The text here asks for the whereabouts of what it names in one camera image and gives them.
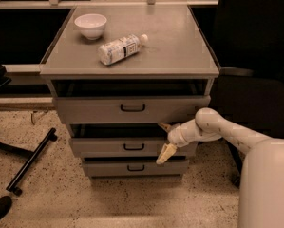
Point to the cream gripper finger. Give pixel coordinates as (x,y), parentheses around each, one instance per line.
(165,126)
(168,150)

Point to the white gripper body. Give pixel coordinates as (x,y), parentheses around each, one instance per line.
(176,137)

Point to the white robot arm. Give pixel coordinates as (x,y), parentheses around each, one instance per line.
(261,192)

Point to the grey drawer cabinet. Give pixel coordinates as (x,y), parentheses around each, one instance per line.
(175,62)

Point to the grey top drawer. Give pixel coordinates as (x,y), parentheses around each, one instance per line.
(128,110)

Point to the plastic water bottle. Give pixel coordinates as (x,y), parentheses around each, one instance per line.
(121,48)

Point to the black chair base left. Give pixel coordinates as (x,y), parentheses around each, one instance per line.
(31,156)

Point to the white ceramic bowl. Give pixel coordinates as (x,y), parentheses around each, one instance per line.
(91,25)

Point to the black office chair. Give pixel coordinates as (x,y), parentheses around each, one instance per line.
(248,41)

